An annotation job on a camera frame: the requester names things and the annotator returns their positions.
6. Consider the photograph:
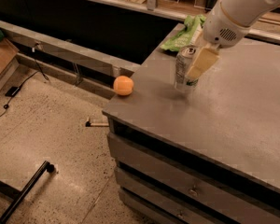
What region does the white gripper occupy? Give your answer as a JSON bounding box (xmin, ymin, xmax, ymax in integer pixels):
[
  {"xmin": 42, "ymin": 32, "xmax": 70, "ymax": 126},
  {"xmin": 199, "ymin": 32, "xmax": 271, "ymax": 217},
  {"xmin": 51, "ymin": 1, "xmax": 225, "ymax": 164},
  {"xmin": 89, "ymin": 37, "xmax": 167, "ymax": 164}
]
[{"xmin": 186, "ymin": 1, "xmax": 249, "ymax": 80}]

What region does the silver 7up soda can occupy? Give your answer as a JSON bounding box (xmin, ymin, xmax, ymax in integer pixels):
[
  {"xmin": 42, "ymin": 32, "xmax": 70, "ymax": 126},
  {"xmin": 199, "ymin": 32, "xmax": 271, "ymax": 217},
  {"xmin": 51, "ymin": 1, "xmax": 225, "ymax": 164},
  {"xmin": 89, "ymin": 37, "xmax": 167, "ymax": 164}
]
[{"xmin": 175, "ymin": 45, "xmax": 198, "ymax": 93}]

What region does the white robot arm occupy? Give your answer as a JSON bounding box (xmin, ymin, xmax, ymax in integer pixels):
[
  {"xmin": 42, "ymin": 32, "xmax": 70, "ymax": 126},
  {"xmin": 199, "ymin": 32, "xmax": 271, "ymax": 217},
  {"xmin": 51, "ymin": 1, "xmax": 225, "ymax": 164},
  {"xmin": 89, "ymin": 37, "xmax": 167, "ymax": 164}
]
[{"xmin": 185, "ymin": 0, "xmax": 280, "ymax": 81}]

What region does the green chip bag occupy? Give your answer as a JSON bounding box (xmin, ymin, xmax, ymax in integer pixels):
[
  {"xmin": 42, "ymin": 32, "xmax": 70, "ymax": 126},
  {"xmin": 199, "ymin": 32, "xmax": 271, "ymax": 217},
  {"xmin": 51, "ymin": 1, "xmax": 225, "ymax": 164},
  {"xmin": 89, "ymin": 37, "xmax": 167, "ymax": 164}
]
[{"xmin": 161, "ymin": 14, "xmax": 206, "ymax": 52}]

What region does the orange fruit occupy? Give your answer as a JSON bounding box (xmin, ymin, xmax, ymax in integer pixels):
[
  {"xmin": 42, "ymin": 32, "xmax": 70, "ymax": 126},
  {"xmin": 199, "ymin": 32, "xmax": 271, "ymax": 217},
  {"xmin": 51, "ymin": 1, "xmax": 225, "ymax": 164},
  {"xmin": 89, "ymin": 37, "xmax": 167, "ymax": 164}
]
[{"xmin": 113, "ymin": 76, "xmax": 133, "ymax": 96}]

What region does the grey drawer cabinet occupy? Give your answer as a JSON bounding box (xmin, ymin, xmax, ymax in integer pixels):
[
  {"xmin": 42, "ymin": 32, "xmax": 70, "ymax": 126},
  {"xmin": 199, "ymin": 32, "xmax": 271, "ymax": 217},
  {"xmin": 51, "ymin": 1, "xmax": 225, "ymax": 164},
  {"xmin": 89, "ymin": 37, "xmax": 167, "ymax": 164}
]
[{"xmin": 106, "ymin": 118, "xmax": 280, "ymax": 224}]

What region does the cardboard box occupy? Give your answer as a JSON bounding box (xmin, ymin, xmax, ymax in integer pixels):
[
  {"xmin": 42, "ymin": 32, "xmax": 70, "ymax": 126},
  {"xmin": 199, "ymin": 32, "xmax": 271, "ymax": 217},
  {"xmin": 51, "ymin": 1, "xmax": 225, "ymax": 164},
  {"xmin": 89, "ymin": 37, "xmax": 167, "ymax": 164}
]
[{"xmin": 0, "ymin": 38, "xmax": 19, "ymax": 74}]

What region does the black metal stand leg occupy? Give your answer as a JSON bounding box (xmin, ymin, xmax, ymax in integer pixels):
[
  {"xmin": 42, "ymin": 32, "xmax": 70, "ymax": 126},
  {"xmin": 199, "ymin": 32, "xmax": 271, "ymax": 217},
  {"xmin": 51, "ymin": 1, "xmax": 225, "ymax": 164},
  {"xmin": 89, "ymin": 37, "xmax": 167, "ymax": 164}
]
[{"xmin": 0, "ymin": 161, "xmax": 55, "ymax": 224}]

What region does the grey metal ledge rail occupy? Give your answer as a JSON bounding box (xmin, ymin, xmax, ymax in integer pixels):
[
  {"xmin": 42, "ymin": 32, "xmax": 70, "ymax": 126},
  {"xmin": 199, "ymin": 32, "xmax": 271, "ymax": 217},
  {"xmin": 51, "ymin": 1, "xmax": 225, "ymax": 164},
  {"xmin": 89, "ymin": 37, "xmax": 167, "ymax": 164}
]
[{"xmin": 0, "ymin": 21, "xmax": 140, "ymax": 99}]

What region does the black power adapter with cable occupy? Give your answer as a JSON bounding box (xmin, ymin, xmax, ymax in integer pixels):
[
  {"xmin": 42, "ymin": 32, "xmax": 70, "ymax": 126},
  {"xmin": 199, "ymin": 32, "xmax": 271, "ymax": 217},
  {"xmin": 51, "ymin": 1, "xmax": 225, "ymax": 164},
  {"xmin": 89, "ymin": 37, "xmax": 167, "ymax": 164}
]
[{"xmin": 0, "ymin": 62, "xmax": 49, "ymax": 118}]

